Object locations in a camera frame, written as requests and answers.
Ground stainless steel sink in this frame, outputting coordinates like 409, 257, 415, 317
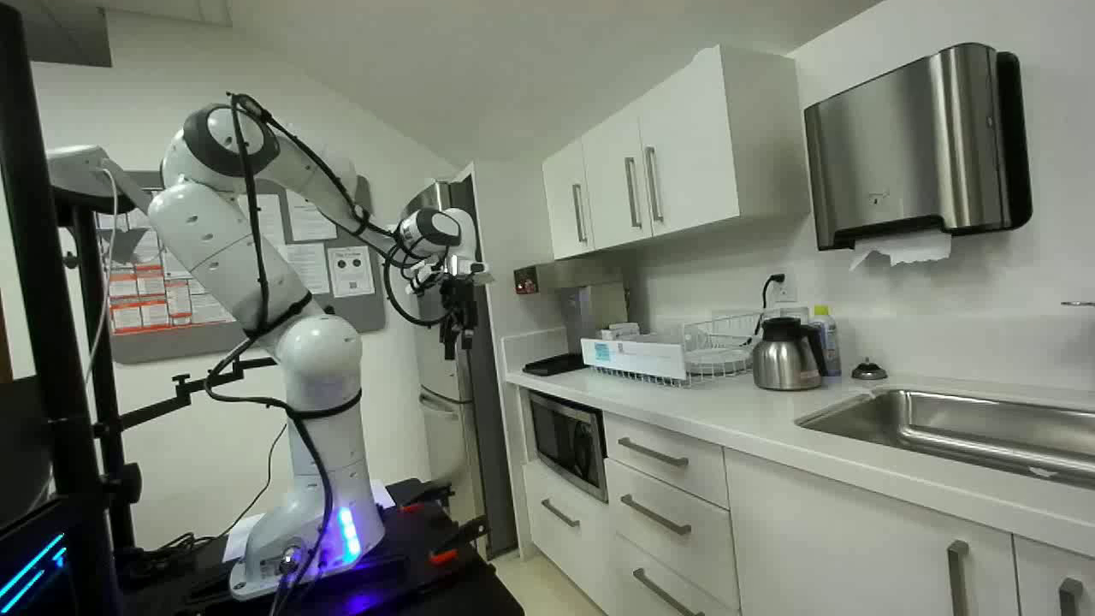
792, 382, 1095, 492

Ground black monitor blue lines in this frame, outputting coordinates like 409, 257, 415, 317
0, 500, 81, 616

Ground white upper cabinet door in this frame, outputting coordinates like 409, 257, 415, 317
541, 137, 595, 265
578, 104, 657, 253
633, 46, 744, 240

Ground narrow white drawer metal handle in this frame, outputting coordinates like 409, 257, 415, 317
519, 455, 622, 613

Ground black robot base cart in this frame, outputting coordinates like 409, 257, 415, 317
123, 476, 528, 616

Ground shallow white drawer metal handle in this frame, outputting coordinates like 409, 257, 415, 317
602, 410, 733, 509

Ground flat black countertop item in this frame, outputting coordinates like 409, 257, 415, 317
519, 352, 587, 380

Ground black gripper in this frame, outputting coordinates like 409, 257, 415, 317
436, 274, 479, 364

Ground white base cabinet door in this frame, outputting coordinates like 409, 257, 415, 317
1014, 535, 1095, 616

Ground blue yellow carton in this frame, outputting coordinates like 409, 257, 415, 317
801, 301, 847, 380

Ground small white notice sheet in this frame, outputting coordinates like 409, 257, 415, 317
282, 199, 339, 248

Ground white box blue label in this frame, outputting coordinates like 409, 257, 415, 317
578, 332, 690, 382

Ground white upper cabinet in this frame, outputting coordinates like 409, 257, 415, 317
541, 46, 814, 265

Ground deep white drawer metal handle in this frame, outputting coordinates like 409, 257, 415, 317
605, 459, 743, 609
608, 535, 740, 616

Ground stainless steel refrigerator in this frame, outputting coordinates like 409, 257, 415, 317
402, 174, 523, 560

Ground stainless steel kettle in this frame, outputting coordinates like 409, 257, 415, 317
749, 314, 828, 394

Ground black power cord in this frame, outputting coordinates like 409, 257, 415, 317
756, 269, 792, 334

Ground black stand frame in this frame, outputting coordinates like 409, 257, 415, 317
0, 0, 148, 616

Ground grey angled metal plate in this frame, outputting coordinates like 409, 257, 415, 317
44, 144, 164, 226

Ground black built-in microwave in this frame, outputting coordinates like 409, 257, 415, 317
528, 389, 608, 503

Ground white paper towel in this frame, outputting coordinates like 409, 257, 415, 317
847, 226, 955, 274

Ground steel paper towel dispenser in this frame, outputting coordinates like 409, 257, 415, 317
801, 41, 1035, 253

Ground wire dish rack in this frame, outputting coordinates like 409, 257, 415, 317
679, 313, 764, 382

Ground grey bulletin board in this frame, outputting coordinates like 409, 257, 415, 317
97, 169, 389, 369

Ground wide white cabinet door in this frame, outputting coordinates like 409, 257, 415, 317
724, 447, 1019, 616

